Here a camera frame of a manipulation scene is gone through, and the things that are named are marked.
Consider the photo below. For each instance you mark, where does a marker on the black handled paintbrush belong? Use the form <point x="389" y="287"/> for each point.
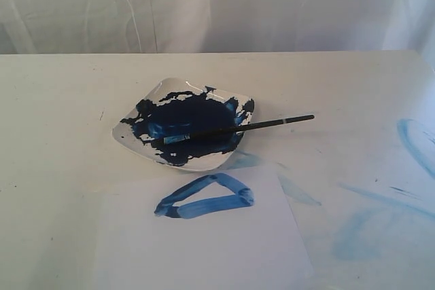
<point x="235" y="129"/>

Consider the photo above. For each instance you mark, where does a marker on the white backdrop cloth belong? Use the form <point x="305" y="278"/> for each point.
<point x="163" y="26"/>

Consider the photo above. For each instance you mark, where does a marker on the white paper sheet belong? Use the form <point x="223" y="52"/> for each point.
<point x="230" y="229"/>

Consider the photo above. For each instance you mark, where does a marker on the white square plate blue paint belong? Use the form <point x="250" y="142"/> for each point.
<point x="176" y="106"/>

